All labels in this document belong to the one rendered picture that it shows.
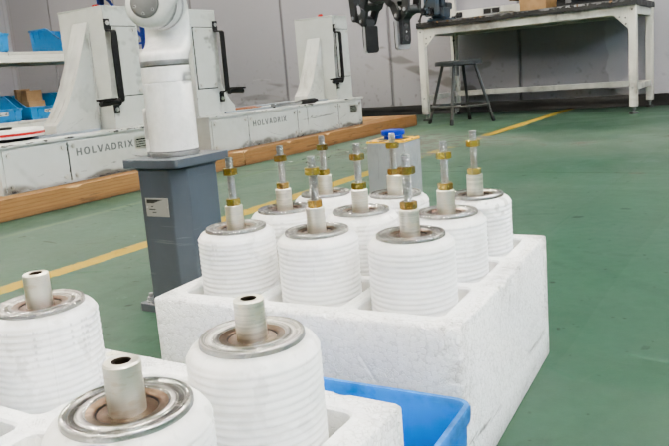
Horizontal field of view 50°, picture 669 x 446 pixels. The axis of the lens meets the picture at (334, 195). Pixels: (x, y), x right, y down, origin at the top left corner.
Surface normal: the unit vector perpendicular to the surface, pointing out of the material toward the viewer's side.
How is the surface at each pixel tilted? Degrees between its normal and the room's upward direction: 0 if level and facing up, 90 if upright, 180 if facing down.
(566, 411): 0
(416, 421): 88
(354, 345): 90
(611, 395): 0
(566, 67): 90
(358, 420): 0
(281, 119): 90
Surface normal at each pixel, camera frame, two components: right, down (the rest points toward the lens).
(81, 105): 0.84, 0.03
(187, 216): 0.18, 0.09
